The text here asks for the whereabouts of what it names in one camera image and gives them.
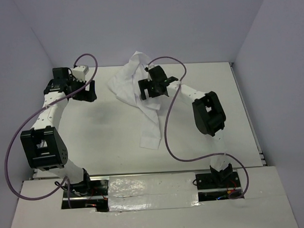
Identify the white long sleeve shirt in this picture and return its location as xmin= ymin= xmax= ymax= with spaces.
xmin=107 ymin=51 xmax=161 ymax=150

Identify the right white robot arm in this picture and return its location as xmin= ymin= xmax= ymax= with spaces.
xmin=138 ymin=65 xmax=233 ymax=187

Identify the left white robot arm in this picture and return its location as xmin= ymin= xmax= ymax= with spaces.
xmin=20 ymin=65 xmax=97 ymax=196

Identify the silver foil tape sheet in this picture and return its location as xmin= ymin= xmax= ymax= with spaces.
xmin=108 ymin=172 xmax=200 ymax=212

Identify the white foam front board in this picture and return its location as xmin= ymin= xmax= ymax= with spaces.
xmin=11 ymin=178 xmax=298 ymax=228

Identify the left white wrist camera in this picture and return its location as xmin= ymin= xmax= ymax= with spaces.
xmin=71 ymin=65 xmax=89 ymax=82

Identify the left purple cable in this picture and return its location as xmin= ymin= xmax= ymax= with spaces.
xmin=0 ymin=53 xmax=103 ymax=212

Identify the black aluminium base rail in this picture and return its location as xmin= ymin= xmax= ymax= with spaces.
xmin=61 ymin=172 xmax=243 ymax=213

